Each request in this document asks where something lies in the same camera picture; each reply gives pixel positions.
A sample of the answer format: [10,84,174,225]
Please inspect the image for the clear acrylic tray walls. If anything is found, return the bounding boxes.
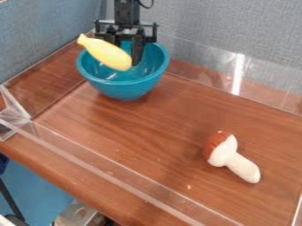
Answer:
[0,44,302,226]

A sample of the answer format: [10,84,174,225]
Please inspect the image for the blue plastic bowl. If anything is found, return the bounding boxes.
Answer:
[76,42,170,101]

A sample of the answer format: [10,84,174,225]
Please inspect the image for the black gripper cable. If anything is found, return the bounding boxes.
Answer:
[137,0,157,10]

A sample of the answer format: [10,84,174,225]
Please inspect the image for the brown white toy mushroom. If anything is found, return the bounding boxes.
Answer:
[203,131,261,184]

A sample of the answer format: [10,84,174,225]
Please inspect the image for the yellow toy banana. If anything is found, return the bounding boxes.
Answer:
[76,34,133,72]

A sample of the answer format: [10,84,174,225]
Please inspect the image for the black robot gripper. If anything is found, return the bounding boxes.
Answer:
[95,0,158,65]

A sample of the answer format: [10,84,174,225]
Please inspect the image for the grey metal bracket under table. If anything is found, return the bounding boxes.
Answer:
[52,200,106,226]

